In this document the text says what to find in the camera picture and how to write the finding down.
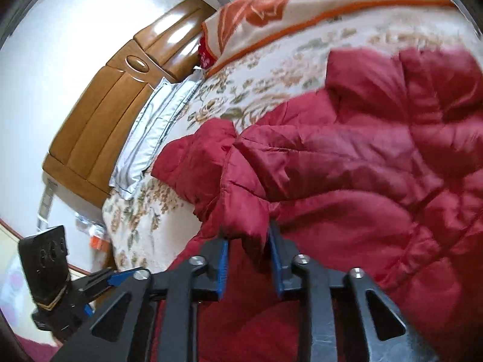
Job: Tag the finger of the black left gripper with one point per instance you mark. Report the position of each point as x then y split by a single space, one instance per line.
117 278

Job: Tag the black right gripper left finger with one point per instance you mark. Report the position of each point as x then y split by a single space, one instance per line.
153 316

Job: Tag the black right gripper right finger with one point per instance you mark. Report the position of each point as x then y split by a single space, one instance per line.
345 316

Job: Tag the red quilted puffer jacket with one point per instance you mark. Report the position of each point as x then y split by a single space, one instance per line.
380 168

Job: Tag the cream floral bed blanket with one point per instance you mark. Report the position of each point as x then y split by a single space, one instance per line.
154 226

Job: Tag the wooden headboard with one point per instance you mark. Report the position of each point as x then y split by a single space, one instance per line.
83 153

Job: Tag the grey striped pillow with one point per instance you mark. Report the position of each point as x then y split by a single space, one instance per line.
150 128

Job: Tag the red patterned pillow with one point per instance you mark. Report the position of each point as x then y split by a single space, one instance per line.
206 57

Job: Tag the orange floral folded blanket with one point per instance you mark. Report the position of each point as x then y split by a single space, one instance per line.
243 26

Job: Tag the wall socket panel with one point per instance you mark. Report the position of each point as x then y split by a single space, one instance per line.
45 206

